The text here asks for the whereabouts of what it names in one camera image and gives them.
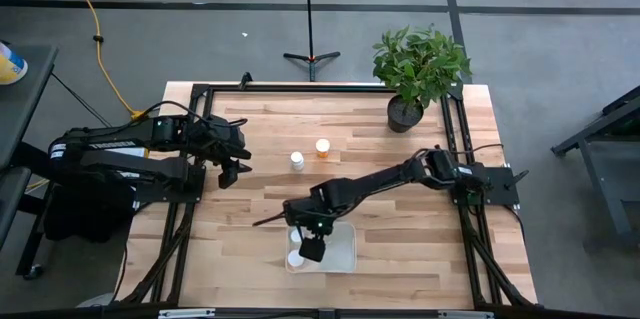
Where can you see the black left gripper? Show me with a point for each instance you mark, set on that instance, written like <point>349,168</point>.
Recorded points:
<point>230,151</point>

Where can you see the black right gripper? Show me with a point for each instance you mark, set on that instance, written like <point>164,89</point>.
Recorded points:
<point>310,221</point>

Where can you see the white capped pill bottle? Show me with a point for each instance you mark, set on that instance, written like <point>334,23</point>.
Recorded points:
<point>295,236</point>
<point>294,259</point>

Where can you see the orange pill bottle white cap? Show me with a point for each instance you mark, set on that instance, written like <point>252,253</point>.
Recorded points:
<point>322,148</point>

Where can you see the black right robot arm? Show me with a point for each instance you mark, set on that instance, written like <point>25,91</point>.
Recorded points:
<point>380,179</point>

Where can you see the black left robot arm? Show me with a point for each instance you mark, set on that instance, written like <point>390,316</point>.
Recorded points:
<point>125,136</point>

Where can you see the white plastic basket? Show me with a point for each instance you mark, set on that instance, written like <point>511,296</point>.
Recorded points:
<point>340,249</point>

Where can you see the black tripod stand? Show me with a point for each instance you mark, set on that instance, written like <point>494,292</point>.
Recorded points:
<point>310,56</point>

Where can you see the black box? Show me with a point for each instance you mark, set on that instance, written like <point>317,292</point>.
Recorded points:
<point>87,214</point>

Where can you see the black plant pot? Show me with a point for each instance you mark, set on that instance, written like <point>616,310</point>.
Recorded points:
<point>404,115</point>

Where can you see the green leafy plant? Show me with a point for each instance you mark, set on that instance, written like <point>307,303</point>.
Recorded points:
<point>420,64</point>

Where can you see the black side table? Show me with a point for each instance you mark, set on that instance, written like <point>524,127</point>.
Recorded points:
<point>25,109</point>

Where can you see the yellow blue white roll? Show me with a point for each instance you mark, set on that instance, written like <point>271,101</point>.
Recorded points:
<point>9,65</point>

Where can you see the black metal table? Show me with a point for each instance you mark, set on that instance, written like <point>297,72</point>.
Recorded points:
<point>605,149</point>

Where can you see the black frame clamp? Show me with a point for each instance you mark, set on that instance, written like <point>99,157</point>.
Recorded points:
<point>245,80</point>
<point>516,179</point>

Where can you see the black aluminium table frame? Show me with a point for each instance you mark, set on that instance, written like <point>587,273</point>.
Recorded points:
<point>325,88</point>

